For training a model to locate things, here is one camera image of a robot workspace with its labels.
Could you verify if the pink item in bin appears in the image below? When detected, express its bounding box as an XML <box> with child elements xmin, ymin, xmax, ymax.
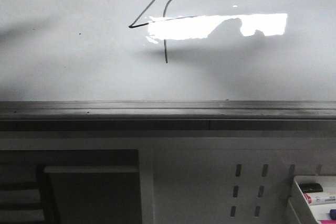
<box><xmin>317</xmin><ymin>219</ymin><xmax>336</xmax><ymax>224</ymax></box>

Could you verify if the dark cabinet with shelf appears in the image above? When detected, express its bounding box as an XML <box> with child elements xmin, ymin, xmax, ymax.
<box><xmin>1</xmin><ymin>150</ymin><xmax>142</xmax><ymax>223</ymax></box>

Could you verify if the white plastic storage bin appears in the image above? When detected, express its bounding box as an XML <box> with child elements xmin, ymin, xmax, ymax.
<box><xmin>287</xmin><ymin>176</ymin><xmax>335</xmax><ymax>223</ymax></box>

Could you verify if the red capped marker in bin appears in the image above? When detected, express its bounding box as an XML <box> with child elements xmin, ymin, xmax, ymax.
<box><xmin>303</xmin><ymin>192</ymin><xmax>335</xmax><ymax>206</ymax></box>

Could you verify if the white pegboard panel with slots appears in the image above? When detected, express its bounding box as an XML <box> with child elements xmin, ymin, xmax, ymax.
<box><xmin>139</xmin><ymin>137</ymin><xmax>335</xmax><ymax>223</ymax></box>

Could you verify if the black eraser in bin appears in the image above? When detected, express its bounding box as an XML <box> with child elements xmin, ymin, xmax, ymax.
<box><xmin>298</xmin><ymin>183</ymin><xmax>323</xmax><ymax>194</ymax></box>

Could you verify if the grey aluminium whiteboard tray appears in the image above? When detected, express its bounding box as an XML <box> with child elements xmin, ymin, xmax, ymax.
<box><xmin>1</xmin><ymin>100</ymin><xmax>335</xmax><ymax>131</ymax></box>

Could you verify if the white whiteboard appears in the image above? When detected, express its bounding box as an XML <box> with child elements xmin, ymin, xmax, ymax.
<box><xmin>1</xmin><ymin>0</ymin><xmax>335</xmax><ymax>101</ymax></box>

